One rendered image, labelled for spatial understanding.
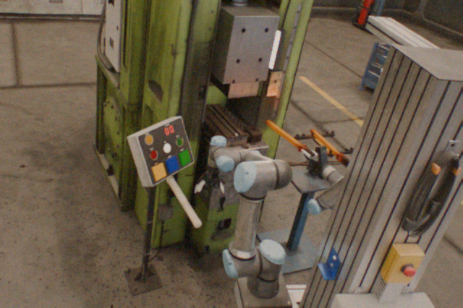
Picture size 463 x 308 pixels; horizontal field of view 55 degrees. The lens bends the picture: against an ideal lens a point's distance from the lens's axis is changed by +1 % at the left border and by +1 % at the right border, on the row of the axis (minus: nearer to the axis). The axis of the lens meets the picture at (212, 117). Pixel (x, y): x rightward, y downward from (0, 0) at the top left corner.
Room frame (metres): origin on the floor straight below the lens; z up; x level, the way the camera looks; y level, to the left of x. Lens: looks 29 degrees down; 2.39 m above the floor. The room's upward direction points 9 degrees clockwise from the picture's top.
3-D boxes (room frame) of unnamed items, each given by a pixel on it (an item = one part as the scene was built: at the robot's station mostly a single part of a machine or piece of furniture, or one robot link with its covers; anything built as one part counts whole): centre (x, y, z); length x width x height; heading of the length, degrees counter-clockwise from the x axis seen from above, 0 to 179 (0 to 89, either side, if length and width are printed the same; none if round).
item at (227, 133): (2.55, -0.05, 0.96); 0.42 x 0.20 x 0.09; 31
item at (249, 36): (2.58, -0.08, 1.56); 0.42 x 0.39 x 0.40; 31
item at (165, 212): (2.29, 0.21, 0.36); 0.09 x 0.07 x 0.12; 121
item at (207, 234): (2.59, -0.09, 0.23); 0.55 x 0.37 x 0.47; 31
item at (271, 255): (1.40, -0.34, 0.98); 0.13 x 0.12 x 0.14; 110
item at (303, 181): (2.50, -0.75, 0.71); 0.40 x 0.30 x 0.02; 116
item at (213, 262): (2.33, -0.18, 0.01); 0.58 x 0.39 x 0.01; 121
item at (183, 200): (2.12, 0.10, 0.62); 0.44 x 0.05 x 0.05; 31
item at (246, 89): (2.55, -0.05, 1.32); 0.42 x 0.20 x 0.10; 31
